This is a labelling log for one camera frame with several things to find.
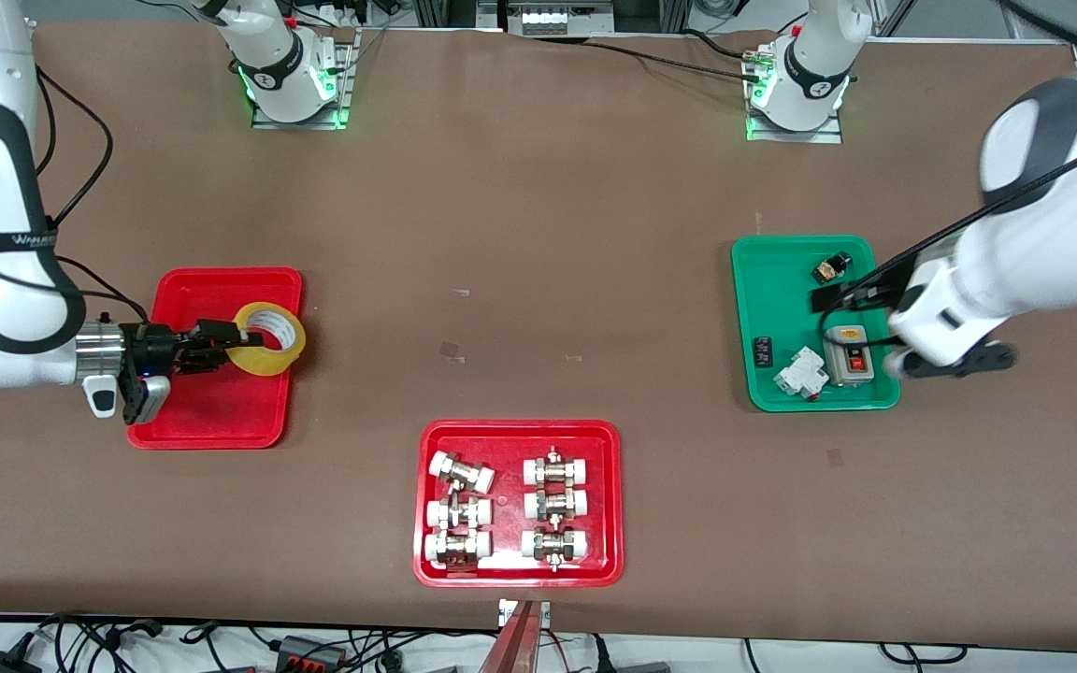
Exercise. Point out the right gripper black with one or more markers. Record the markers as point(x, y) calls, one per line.
point(152, 347)

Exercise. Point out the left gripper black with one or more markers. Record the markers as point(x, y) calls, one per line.
point(829, 298)

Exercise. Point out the yellowish clear tape roll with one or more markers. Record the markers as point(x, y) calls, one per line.
point(267, 365)

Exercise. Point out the green plastic tray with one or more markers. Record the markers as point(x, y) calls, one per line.
point(782, 299)

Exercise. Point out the red plastic tray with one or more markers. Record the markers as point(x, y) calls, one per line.
point(211, 411)
point(510, 449)

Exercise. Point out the white circuit breaker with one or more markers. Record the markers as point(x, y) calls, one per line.
point(800, 374)

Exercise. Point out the white capped metal fitting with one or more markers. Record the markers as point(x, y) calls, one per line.
point(456, 547)
point(555, 505)
point(555, 471)
point(457, 512)
point(461, 472)
point(554, 544)

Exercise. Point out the black orange connector box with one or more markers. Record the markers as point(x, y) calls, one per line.
point(309, 651)

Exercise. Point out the black power adapter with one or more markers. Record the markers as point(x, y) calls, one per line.
point(1, 664)

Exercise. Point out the white power strip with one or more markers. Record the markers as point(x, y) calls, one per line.
point(557, 19)

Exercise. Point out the red metal bar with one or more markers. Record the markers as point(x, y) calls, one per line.
point(512, 645)

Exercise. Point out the black push button switch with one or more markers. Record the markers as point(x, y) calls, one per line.
point(831, 269)

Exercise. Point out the grey on-off switch box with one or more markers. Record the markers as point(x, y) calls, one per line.
point(849, 360)

